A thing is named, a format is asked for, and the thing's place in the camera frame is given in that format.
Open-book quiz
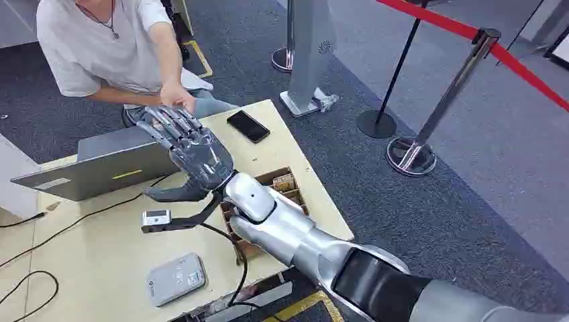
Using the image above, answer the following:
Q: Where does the stack of cards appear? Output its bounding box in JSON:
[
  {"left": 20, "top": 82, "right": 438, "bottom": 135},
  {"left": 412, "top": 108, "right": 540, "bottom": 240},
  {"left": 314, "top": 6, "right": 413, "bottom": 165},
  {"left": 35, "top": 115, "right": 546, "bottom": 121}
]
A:
[{"left": 272, "top": 173, "right": 297, "bottom": 193}]

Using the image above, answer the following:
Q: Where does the person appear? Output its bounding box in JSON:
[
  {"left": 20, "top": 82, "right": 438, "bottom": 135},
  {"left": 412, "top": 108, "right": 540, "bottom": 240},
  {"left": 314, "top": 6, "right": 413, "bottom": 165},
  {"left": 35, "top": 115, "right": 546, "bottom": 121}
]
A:
[{"left": 35, "top": 0, "right": 239, "bottom": 128}]

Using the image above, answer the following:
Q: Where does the grey standing panel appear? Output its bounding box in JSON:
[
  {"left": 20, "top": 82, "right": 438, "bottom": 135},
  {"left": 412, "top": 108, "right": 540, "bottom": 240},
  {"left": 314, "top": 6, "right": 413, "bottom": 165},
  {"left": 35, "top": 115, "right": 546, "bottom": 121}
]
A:
[{"left": 279, "top": 0, "right": 340, "bottom": 119}]

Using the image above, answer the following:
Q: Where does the grey laptop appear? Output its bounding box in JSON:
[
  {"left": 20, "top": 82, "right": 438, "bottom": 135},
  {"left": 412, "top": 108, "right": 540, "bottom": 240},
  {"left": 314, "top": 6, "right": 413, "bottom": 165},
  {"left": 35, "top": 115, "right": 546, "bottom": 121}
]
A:
[{"left": 11, "top": 125, "right": 180, "bottom": 203}]

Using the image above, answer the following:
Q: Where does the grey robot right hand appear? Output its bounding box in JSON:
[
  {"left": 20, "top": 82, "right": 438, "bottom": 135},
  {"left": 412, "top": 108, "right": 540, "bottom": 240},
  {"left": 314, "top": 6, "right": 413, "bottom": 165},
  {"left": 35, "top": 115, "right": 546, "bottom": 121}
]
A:
[{"left": 136, "top": 105, "right": 235, "bottom": 203}]

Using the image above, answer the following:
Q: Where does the person's left hand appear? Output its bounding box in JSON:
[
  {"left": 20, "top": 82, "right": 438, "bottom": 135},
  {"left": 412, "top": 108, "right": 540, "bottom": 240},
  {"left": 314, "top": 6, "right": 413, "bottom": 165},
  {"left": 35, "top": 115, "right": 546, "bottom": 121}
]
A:
[{"left": 159, "top": 80, "right": 197, "bottom": 114}]

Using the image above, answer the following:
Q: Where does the white cabinet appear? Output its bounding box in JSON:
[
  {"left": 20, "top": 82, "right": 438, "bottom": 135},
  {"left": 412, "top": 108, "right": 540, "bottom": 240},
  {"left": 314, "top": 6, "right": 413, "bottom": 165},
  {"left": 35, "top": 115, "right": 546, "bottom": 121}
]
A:
[{"left": 0, "top": 133, "right": 42, "bottom": 219}]

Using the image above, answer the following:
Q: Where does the looped black cable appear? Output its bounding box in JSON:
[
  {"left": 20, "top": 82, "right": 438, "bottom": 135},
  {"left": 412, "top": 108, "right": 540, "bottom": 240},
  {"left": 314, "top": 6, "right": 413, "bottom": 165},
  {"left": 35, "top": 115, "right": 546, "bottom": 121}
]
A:
[{"left": 0, "top": 270, "right": 60, "bottom": 322}]

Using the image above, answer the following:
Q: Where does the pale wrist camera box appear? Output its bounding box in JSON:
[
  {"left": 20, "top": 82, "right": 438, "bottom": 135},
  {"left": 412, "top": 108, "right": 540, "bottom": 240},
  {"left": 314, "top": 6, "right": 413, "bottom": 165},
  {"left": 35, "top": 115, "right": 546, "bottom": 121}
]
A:
[{"left": 141, "top": 209, "right": 172, "bottom": 228}]

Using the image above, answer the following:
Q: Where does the flat grey power bank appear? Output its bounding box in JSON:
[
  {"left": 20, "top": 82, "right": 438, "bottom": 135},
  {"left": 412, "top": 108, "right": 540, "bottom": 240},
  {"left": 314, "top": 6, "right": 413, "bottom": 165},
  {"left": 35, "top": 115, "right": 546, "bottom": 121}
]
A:
[{"left": 146, "top": 252, "right": 209, "bottom": 309}]

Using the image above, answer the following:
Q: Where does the thin black pole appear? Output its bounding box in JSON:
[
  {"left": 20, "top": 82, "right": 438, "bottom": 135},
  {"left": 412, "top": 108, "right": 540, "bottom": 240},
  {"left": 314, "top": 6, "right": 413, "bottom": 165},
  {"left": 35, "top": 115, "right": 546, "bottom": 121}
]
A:
[{"left": 495, "top": 0, "right": 546, "bottom": 67}]

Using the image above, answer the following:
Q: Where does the red barrier belt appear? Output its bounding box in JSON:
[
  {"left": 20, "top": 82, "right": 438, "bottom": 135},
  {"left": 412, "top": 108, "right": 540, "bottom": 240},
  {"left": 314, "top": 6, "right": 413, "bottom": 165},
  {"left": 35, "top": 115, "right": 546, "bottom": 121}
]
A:
[{"left": 376, "top": 0, "right": 569, "bottom": 113}]

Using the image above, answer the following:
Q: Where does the black pole with round base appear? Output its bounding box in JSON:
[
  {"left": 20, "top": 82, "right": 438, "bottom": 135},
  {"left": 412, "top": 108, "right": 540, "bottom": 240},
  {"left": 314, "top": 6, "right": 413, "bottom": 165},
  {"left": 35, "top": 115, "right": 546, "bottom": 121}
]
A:
[{"left": 356, "top": 0, "right": 430, "bottom": 140}]

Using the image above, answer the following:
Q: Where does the black camera bracket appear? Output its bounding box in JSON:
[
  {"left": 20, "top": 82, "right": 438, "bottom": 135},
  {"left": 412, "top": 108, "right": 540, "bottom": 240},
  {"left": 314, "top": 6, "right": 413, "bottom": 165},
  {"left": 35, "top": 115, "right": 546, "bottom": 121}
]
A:
[{"left": 141, "top": 191, "right": 225, "bottom": 235}]

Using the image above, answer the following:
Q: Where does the chrome stanchion post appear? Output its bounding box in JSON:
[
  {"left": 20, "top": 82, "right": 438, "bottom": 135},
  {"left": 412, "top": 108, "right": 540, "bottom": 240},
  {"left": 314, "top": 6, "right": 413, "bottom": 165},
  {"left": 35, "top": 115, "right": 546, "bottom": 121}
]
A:
[
  {"left": 385, "top": 28, "right": 503, "bottom": 178},
  {"left": 271, "top": 0, "right": 297, "bottom": 74}
]

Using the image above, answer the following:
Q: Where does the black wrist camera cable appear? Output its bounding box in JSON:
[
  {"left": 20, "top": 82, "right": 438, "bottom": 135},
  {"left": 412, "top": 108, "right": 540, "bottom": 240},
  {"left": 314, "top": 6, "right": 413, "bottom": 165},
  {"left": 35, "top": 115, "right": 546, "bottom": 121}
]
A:
[{"left": 200, "top": 222, "right": 287, "bottom": 322}]

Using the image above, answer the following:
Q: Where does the black cable with plug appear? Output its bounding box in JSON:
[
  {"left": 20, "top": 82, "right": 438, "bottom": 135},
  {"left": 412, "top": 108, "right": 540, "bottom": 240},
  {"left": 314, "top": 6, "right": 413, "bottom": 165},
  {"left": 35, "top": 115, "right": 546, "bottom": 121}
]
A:
[{"left": 0, "top": 211, "right": 48, "bottom": 229}]

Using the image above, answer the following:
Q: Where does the black smartphone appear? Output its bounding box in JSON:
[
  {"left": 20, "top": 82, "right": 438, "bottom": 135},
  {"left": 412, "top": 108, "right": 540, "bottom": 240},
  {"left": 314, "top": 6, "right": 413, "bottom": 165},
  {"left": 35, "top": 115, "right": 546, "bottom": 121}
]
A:
[{"left": 226, "top": 109, "right": 272, "bottom": 144}]

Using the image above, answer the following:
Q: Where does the long black laptop cable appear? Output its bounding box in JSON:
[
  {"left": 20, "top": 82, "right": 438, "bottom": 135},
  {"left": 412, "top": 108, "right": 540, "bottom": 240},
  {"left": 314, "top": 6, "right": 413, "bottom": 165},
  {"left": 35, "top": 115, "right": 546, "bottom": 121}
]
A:
[{"left": 0, "top": 174, "right": 173, "bottom": 269}]

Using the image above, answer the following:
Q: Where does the wooden card box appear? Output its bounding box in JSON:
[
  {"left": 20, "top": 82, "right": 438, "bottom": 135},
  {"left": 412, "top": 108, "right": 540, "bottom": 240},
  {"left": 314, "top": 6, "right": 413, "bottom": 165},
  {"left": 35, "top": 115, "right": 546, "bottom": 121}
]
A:
[{"left": 219, "top": 166, "right": 310, "bottom": 266}]

